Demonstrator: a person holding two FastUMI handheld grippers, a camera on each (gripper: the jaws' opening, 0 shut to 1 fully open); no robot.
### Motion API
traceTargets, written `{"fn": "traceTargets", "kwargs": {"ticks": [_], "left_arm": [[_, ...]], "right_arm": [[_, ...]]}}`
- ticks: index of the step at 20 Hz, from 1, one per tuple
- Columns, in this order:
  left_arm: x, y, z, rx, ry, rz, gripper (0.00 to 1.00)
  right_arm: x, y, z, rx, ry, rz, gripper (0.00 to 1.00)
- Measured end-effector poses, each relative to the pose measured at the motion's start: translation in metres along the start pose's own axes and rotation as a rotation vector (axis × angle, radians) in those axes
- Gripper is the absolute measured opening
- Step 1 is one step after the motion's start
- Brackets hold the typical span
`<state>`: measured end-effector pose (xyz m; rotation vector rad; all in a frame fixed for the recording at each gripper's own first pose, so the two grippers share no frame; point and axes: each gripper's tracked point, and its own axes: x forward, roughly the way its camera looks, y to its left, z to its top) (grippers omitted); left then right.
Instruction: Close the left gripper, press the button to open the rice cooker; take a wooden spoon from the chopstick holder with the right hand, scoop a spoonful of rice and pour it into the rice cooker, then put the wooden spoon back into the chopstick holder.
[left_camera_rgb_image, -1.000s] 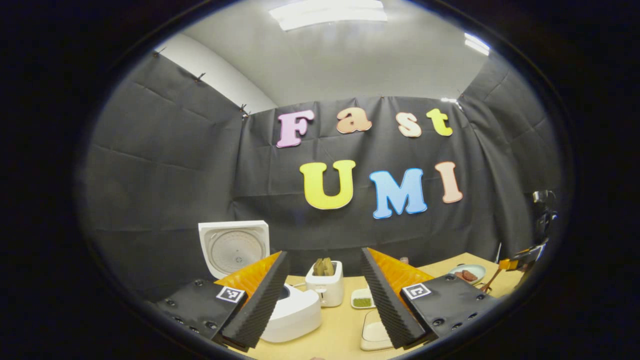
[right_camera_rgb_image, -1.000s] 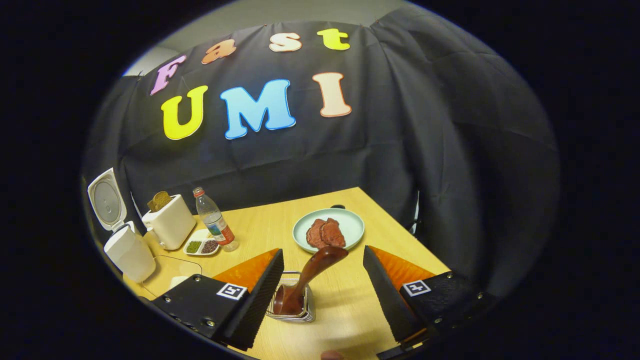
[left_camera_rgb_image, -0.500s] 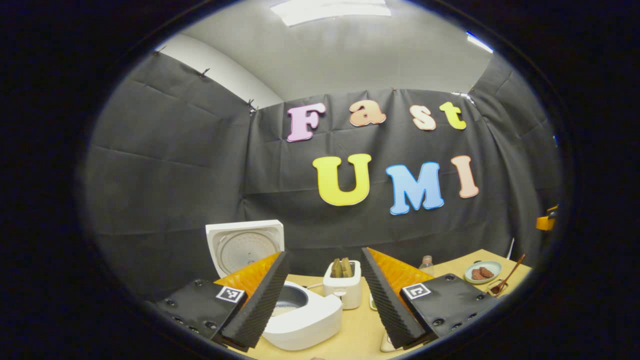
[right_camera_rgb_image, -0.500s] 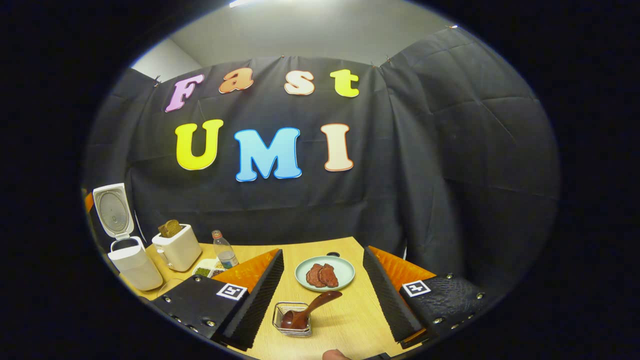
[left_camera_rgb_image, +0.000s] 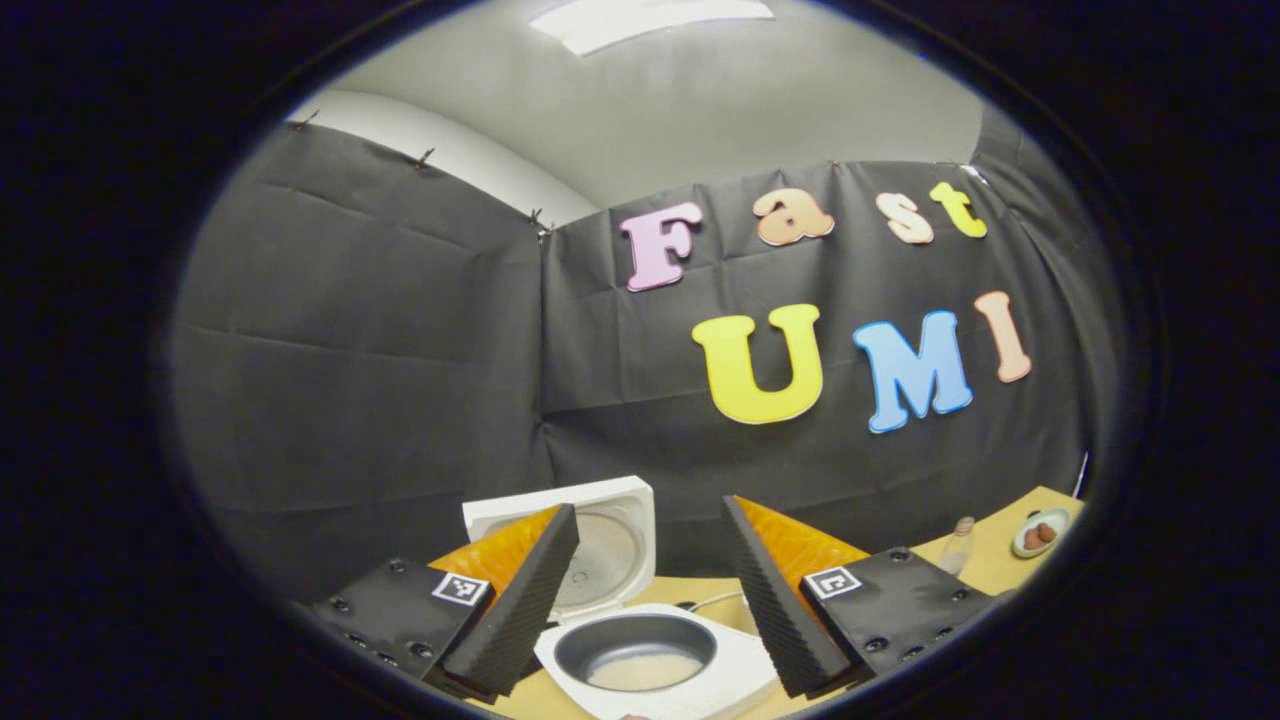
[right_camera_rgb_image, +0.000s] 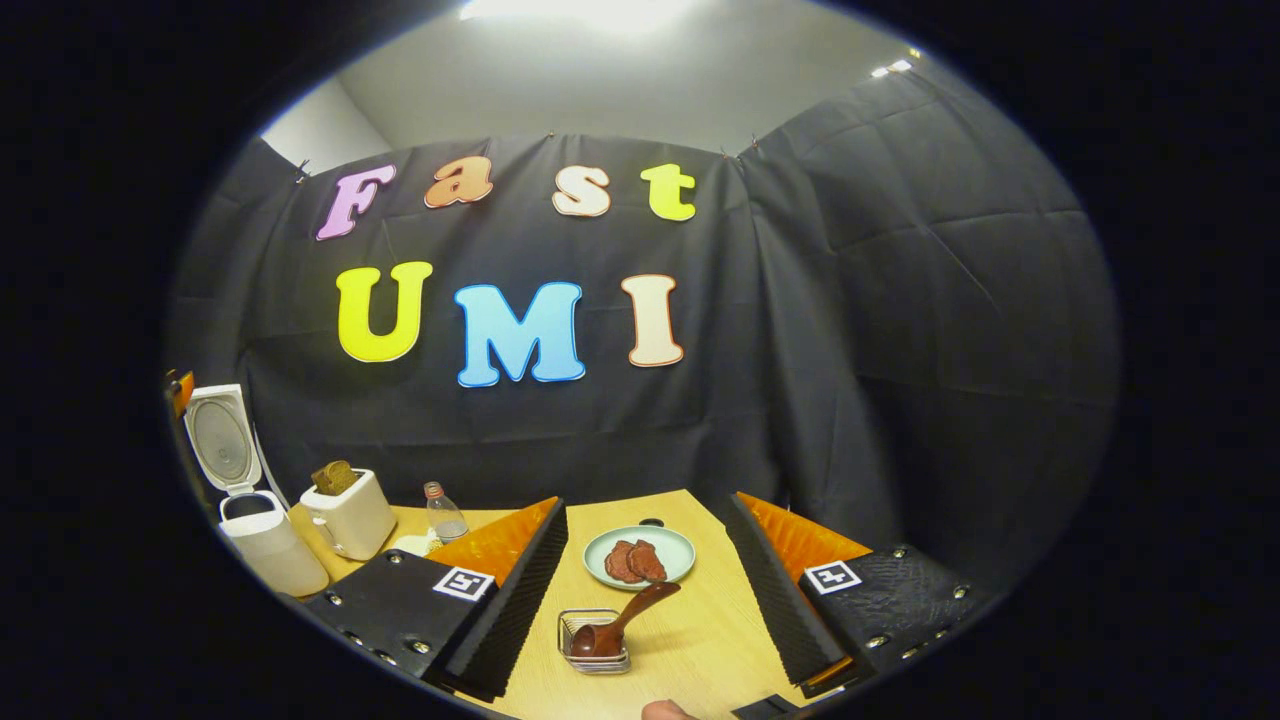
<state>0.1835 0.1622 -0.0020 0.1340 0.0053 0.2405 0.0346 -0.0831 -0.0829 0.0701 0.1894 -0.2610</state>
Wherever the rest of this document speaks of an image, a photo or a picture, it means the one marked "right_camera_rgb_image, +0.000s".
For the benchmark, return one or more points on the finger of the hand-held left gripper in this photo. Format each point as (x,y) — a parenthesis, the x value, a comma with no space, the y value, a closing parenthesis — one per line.
(183,390)

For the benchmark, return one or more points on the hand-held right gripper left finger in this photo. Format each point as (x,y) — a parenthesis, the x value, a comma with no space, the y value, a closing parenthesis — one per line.
(520,600)

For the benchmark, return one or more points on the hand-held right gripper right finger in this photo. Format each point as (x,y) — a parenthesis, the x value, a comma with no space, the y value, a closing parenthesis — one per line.
(775,600)

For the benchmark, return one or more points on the dark wooden spoon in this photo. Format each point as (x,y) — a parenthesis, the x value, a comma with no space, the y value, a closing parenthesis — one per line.
(595,641)

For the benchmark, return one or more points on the white rice cooker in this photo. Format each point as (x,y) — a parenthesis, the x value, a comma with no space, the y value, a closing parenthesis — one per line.
(280,560)

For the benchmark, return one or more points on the clear plastic water bottle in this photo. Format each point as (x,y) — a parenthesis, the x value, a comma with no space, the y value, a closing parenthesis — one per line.
(446,525)

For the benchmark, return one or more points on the reddish brown meat slice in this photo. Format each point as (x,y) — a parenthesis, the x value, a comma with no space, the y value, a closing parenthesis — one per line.
(650,560)
(620,563)

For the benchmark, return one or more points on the light green plate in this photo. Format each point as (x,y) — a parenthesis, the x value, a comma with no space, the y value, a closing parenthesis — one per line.
(677,555)

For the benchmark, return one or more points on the white divided dish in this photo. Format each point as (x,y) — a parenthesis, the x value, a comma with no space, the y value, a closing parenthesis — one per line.
(415,546)

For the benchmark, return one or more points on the brown bread slice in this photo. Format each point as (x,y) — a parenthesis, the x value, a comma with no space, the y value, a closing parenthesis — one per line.
(335,478)

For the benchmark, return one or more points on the white toaster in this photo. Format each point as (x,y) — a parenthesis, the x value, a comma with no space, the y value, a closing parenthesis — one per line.
(355,522)

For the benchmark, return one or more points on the small ceiling light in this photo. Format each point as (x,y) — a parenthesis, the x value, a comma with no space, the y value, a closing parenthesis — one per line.
(892,68)

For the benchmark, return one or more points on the large ceiling light panel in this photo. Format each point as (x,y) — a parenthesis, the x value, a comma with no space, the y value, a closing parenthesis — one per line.
(580,12)

